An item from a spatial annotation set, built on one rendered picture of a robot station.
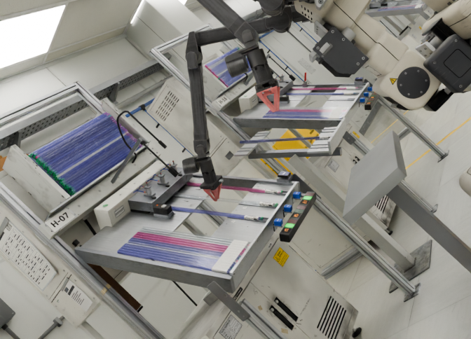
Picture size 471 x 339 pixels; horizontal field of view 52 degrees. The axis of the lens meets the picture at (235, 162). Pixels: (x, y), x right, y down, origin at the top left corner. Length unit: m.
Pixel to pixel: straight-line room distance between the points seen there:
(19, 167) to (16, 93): 2.41
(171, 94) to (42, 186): 1.37
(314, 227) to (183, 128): 1.10
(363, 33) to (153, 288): 2.74
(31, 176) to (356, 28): 1.42
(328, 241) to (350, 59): 1.83
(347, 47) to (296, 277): 1.14
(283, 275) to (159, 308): 1.75
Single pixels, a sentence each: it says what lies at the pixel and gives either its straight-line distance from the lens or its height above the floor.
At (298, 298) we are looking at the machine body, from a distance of 2.29.
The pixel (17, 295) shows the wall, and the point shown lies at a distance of 3.58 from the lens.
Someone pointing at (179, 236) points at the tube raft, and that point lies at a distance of 1.95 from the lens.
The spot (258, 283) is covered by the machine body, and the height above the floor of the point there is 0.55.
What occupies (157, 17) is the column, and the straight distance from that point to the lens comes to 5.53.
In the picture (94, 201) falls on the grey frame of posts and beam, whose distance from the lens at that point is 2.21.
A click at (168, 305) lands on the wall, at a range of 3.91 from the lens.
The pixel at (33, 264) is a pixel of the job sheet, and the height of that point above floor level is 1.33.
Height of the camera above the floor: 0.93
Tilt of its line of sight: 2 degrees up
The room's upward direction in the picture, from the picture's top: 47 degrees counter-clockwise
